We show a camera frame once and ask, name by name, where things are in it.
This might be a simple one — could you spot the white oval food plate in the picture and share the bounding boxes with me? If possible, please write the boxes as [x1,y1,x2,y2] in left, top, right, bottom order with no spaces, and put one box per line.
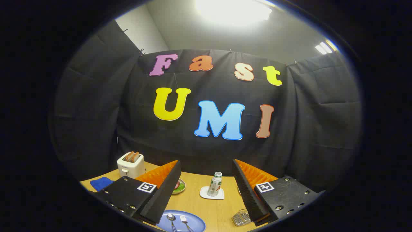
[172,179,186,195]

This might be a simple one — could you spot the white toaster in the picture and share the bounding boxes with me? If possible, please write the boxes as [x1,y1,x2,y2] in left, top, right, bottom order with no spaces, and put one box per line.
[117,151,146,179]

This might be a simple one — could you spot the small ceiling light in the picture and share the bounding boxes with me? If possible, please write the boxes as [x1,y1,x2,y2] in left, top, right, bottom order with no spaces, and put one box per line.
[315,40,338,55]

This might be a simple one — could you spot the checkered handle spoon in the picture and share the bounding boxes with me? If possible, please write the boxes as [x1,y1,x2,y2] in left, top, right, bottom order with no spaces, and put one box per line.
[166,214,177,232]

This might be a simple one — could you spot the large ceiling light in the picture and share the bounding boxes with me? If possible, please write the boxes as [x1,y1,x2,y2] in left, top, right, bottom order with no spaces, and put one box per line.
[195,0,272,26]

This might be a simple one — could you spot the checkered handle fork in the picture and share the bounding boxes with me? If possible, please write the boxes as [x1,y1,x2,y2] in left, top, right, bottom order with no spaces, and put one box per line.
[180,215,193,232]

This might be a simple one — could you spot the white square coaster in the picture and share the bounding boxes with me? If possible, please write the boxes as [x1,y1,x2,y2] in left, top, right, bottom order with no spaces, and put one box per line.
[200,186,225,200]

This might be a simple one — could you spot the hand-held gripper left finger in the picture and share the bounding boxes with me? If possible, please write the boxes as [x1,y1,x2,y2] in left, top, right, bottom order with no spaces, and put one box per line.
[93,159,182,225]

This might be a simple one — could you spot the white green-capped bottle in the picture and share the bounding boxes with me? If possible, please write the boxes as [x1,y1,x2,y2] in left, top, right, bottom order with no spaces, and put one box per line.
[207,172,222,197]

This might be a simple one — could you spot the blue folded cloth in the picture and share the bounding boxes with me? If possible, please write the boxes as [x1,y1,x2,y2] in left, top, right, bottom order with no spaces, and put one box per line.
[90,177,115,192]

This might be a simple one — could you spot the metal wire basket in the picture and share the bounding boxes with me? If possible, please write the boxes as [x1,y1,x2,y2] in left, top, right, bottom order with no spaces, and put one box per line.
[232,209,251,227]

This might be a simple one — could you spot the blue round plate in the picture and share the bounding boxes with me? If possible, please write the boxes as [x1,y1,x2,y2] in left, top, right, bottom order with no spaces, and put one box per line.
[157,210,206,232]

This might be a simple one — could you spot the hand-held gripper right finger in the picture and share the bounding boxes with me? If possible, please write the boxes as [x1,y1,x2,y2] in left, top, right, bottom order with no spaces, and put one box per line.
[232,159,325,227]

